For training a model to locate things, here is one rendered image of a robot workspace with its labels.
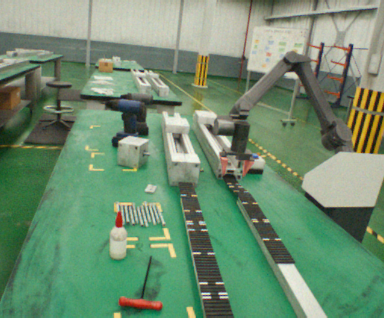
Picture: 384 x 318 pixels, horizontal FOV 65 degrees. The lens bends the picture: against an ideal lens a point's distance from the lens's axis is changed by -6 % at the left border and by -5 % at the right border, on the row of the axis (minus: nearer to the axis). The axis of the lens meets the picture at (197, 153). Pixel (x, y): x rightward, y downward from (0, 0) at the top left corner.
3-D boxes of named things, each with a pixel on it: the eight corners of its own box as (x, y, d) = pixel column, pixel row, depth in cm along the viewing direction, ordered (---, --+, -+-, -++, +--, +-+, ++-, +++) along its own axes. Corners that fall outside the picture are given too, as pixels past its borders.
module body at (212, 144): (241, 180, 127) (245, 160, 124) (216, 179, 125) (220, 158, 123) (207, 129, 202) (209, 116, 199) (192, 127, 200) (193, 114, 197)
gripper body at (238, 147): (221, 151, 120) (224, 132, 117) (247, 153, 122) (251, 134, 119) (225, 157, 114) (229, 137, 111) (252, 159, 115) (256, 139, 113)
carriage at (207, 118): (216, 129, 179) (218, 117, 176) (197, 128, 177) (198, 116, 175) (211, 123, 193) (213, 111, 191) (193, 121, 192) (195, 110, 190)
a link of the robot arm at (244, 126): (253, 123, 112) (247, 119, 117) (235, 121, 110) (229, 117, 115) (250, 141, 114) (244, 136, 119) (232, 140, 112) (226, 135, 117)
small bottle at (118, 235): (107, 259, 71) (108, 213, 67) (111, 249, 74) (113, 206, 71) (123, 261, 71) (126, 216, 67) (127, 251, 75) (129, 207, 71)
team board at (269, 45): (233, 110, 752) (247, 24, 692) (248, 110, 780) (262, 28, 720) (282, 126, 637) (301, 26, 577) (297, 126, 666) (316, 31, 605)
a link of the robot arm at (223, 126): (248, 101, 114) (238, 113, 122) (216, 98, 111) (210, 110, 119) (252, 130, 110) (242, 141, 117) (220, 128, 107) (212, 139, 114)
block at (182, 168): (203, 188, 116) (207, 163, 113) (169, 185, 114) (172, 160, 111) (200, 178, 124) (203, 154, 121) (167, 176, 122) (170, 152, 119)
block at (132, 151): (143, 169, 124) (145, 147, 121) (117, 164, 126) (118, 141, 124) (152, 162, 134) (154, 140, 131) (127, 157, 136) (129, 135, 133)
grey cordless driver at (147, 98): (150, 136, 170) (154, 95, 164) (113, 134, 165) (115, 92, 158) (148, 132, 177) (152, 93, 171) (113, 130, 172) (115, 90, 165)
